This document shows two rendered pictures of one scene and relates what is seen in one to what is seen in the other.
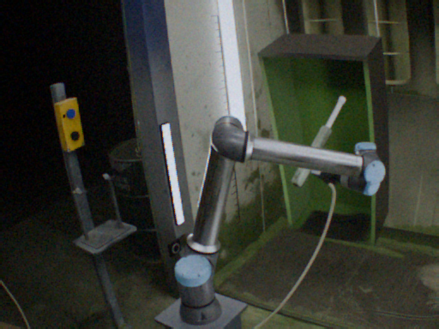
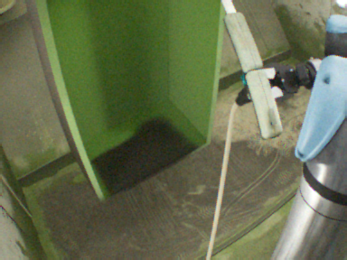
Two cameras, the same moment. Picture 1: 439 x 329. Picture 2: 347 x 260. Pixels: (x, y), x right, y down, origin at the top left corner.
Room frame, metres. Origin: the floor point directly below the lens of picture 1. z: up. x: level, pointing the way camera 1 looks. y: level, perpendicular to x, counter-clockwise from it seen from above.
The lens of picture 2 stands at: (1.75, 0.21, 1.60)
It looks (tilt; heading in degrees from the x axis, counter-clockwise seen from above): 42 degrees down; 295
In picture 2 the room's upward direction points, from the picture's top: 9 degrees counter-clockwise
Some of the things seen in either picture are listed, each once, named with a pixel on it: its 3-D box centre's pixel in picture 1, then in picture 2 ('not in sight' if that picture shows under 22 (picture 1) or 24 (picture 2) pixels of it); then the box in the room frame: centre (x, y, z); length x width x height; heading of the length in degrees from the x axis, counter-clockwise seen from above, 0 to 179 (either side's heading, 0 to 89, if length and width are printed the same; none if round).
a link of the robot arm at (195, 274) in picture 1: (195, 279); not in sight; (1.51, 0.16, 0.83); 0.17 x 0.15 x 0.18; 172
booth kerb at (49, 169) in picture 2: (426, 240); (177, 104); (2.53, -1.55, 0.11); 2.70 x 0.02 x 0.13; 52
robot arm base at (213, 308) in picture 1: (199, 304); not in sight; (1.51, 0.16, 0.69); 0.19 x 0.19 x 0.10
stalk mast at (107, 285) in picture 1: (87, 224); not in sight; (2.13, 0.79, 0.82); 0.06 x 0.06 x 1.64; 52
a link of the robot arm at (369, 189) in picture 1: (364, 182); not in sight; (1.59, -0.60, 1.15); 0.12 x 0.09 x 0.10; 34
